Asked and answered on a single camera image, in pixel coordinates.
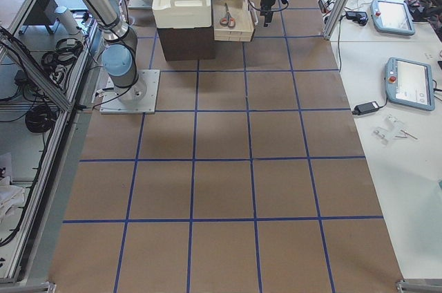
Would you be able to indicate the black power adapter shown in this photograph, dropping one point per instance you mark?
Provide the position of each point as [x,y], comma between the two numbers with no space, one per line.
[366,108]

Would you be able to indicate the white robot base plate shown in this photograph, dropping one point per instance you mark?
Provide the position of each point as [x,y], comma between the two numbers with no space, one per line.
[141,98]

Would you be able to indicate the blue teach pendant far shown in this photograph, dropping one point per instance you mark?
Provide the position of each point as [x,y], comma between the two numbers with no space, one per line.
[392,17]

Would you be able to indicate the blue teach pendant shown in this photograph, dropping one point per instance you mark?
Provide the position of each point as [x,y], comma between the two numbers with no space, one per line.
[409,83]
[392,17]

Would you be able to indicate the white crumpled cloth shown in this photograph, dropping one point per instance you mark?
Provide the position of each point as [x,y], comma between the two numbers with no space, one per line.
[12,197]

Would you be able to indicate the light wooden drawer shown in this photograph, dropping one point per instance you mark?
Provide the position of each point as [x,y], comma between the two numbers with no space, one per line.
[240,12]

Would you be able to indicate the blue teach pendant near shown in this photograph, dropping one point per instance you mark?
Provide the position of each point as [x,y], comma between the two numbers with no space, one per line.
[409,83]

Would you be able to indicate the dark brown wooden cabinet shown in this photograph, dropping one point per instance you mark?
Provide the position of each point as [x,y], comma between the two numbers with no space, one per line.
[181,44]

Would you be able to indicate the white drawer handle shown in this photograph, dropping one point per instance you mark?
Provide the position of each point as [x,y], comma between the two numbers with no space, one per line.
[253,12]

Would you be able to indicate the orange handled scissors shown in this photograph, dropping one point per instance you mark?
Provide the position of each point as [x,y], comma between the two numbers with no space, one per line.
[227,20]

